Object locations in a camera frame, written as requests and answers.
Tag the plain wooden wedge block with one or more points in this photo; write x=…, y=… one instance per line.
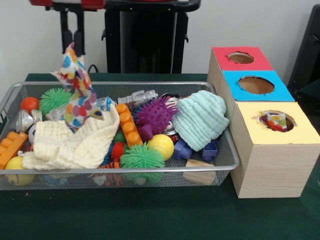
x=198, y=163

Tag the green spiky rubber ball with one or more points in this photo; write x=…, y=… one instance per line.
x=53, y=98
x=141, y=157

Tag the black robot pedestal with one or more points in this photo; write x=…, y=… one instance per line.
x=150, y=37

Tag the mint green knitted cloth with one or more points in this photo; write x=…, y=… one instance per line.
x=198, y=117

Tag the cream knitted cloth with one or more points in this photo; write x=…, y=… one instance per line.
x=75, y=145

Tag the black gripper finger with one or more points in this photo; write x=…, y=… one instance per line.
x=66, y=41
x=80, y=42

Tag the yellow plastic ball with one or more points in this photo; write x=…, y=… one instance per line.
x=160, y=145

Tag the wooden box with three holes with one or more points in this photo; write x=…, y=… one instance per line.
x=275, y=170

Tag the colourful dotted cloth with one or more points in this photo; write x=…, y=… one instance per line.
x=275, y=121
x=78, y=100

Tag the purple spiky rubber toy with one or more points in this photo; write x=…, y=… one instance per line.
x=153, y=115

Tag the orange toy building brick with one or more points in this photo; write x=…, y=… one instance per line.
x=129, y=130
x=10, y=147

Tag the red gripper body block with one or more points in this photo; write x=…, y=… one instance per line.
x=87, y=3

